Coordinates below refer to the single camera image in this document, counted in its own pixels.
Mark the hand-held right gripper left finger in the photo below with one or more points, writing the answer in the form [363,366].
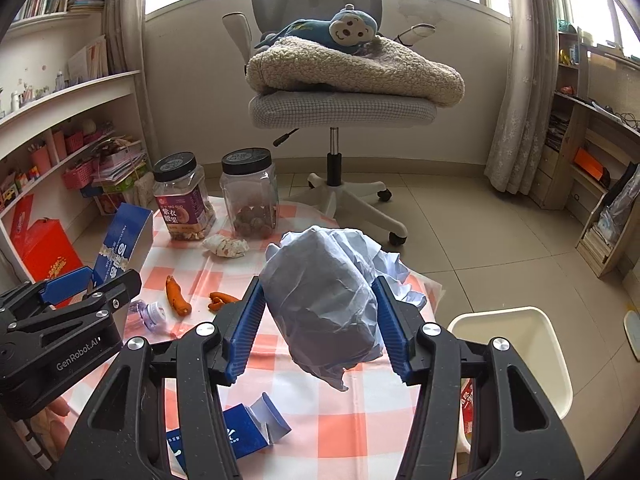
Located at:
[245,330]

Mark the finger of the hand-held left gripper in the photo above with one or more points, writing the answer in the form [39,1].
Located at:
[70,285]
[115,292]

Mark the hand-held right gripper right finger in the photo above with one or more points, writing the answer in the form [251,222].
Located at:
[395,330]

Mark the blue white carton box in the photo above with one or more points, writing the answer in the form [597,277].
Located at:
[125,240]

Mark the light blue paper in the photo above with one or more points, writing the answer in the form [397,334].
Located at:
[320,300]

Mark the dark blue carton box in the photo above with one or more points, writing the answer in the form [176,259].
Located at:
[240,435]

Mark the red noodle packet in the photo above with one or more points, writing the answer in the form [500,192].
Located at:
[467,410]

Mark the white plastic bin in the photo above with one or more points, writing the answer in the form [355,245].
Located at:
[525,340]

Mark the person's left hand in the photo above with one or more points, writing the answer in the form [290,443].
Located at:
[50,425]

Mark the red gift bag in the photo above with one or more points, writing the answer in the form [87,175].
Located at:
[50,255]

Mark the clear plastic bottle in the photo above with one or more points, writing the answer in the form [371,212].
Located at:
[147,312]

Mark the small orange peel piece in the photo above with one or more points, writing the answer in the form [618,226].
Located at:
[220,297]

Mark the red paper bag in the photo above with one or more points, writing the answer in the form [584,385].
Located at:
[21,217]

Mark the crumpled white wrapper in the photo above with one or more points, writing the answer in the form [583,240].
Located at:
[227,246]

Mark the orange white checked tablecloth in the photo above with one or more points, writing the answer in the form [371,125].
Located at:
[300,400]

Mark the purple label plastic jar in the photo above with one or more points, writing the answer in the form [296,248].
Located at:
[180,210]

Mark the pink basket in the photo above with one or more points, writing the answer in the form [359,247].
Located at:
[77,175]

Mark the stack of papers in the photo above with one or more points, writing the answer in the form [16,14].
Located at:
[120,162]

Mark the clear plastic jar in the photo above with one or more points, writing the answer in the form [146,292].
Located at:
[250,195]

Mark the white bookshelf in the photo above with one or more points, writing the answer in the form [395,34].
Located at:
[65,95]

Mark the row of books in rack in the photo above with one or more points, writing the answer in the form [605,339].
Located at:
[595,245]

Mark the grey office chair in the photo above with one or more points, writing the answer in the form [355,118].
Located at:
[335,110]

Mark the pale blue slipper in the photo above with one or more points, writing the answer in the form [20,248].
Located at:
[632,327]

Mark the beige lace curtain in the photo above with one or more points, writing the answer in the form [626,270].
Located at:
[525,110]
[125,35]

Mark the cream fleece blanket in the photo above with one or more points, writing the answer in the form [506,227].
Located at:
[375,75]

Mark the orange box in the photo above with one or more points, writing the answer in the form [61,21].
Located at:
[589,162]

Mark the clear plastic bag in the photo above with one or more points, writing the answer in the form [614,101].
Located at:
[625,200]

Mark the wooden shelf unit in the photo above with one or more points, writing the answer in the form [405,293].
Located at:
[570,120]

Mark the row of upright books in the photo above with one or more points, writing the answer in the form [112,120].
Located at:
[42,0]

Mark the blue monkey plush toy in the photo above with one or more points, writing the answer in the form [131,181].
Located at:
[350,30]

